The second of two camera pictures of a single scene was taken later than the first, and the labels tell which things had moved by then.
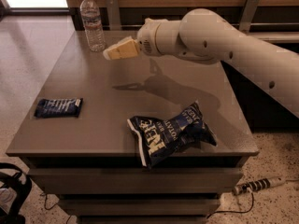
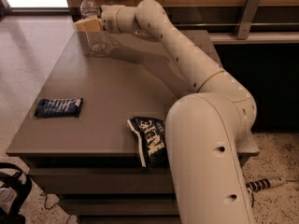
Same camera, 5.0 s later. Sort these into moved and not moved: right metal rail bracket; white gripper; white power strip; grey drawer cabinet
Moved: white gripper
Not moved: white power strip; right metal rail bracket; grey drawer cabinet
